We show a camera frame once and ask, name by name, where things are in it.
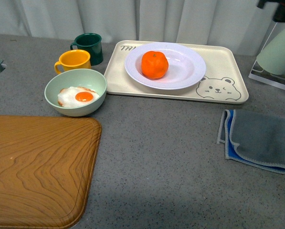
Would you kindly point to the orange mandarin fruit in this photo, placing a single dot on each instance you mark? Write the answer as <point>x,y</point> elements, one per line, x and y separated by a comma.
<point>154,64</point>

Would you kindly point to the white curtain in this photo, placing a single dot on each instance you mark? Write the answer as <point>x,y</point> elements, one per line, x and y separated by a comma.
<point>238,25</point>

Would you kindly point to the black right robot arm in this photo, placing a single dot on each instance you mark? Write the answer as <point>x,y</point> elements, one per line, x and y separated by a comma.
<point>279,14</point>

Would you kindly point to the pale green bowl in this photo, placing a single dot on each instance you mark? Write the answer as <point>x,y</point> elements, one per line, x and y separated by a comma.
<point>86,78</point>

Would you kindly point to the white round plate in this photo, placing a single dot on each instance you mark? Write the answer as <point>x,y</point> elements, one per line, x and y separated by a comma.
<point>186,66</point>

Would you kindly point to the white wire cup rack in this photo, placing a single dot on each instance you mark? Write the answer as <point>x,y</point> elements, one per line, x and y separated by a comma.
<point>259,74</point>

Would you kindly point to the beige bear serving tray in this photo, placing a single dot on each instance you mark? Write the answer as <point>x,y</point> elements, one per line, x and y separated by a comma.
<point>222,82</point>

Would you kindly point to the yellow mug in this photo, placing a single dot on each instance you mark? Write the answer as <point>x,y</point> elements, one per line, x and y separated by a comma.
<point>73,59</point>

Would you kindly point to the dark green mug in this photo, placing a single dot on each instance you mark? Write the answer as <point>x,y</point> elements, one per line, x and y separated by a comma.
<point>90,42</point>

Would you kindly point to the fake fried egg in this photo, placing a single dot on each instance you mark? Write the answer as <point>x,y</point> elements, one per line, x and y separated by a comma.
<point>76,96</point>

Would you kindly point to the wooden cutting board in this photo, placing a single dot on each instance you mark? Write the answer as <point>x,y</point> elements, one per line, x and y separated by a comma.
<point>46,169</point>

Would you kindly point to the grey blue folded cloth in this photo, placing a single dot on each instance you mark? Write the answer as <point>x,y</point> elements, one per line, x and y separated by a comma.
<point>254,139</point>

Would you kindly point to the pale green cup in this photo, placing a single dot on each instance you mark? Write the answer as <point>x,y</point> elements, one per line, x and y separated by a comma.
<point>272,57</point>

